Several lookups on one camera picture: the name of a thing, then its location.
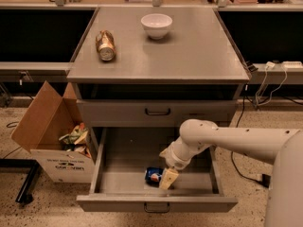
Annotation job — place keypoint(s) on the open grey middle drawer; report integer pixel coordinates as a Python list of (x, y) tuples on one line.
[(119, 185)]

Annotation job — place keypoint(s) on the blue pepsi can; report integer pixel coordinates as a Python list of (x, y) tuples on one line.
[(153, 175)]

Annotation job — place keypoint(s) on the gold crushed can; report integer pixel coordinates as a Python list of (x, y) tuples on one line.
[(105, 45)]

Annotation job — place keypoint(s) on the white ceramic bowl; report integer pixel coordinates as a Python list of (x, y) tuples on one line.
[(156, 25)]

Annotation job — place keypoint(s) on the white power strip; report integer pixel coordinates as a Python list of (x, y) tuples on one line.
[(292, 64)]

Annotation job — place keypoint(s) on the closed grey top drawer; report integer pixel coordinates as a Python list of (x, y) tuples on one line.
[(153, 113)]

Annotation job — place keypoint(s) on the cardboard box with trash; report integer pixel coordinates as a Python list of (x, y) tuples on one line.
[(48, 117)]

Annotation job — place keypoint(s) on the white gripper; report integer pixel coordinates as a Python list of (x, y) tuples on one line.
[(173, 158)]

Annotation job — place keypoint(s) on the black power adapter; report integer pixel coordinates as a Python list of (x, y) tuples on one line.
[(265, 180)]

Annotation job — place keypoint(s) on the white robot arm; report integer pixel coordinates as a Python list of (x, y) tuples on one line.
[(281, 148)]

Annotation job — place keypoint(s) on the grey drawer cabinet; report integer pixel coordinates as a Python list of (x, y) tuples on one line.
[(195, 61)]

